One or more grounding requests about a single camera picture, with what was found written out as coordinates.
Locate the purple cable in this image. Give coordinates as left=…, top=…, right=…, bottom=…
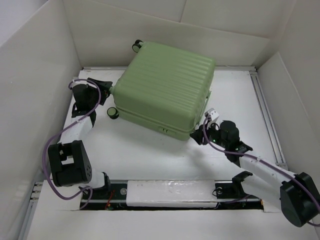
left=41, top=78, right=103, bottom=210
left=202, top=116, right=320, bottom=227

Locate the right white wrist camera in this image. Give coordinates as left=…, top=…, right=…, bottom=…
left=204, top=108, right=220, bottom=123

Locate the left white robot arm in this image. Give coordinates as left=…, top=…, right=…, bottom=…
left=45, top=78, right=113, bottom=199

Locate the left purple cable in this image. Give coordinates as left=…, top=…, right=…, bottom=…
left=41, top=78, right=103, bottom=210

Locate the green hard-shell suitcase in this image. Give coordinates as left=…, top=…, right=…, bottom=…
left=110, top=39, right=216, bottom=141

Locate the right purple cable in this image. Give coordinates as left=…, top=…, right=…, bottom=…
left=202, top=116, right=320, bottom=227

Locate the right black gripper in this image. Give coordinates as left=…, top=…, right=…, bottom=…
left=188, top=120, right=228, bottom=149

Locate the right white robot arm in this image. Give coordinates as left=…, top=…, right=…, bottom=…
left=190, top=119, right=320, bottom=227

